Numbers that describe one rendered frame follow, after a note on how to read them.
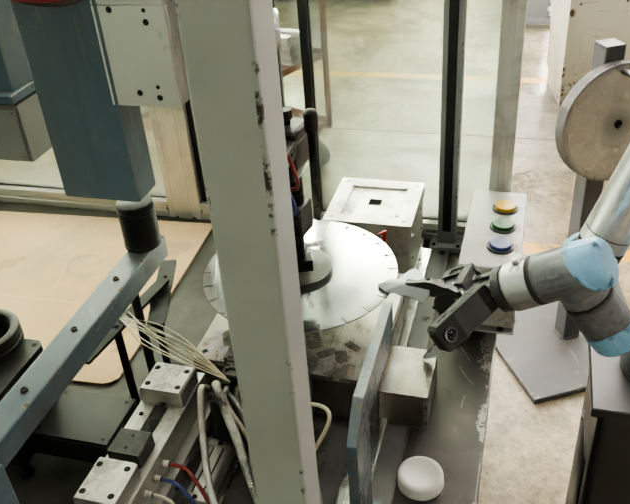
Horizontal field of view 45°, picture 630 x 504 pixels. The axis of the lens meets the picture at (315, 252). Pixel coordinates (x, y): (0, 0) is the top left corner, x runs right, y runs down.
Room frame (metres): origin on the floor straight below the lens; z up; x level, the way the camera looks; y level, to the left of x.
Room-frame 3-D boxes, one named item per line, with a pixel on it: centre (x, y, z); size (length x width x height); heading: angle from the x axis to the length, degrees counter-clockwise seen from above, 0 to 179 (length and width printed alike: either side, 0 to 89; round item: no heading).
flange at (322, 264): (1.05, 0.03, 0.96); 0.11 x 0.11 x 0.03
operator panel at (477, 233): (1.22, -0.35, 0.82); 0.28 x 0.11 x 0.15; 162
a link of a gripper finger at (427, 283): (0.94, -0.18, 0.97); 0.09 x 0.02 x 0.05; 61
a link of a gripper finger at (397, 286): (0.98, -0.15, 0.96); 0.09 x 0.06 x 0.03; 61
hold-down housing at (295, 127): (0.97, 0.03, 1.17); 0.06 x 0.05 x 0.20; 153
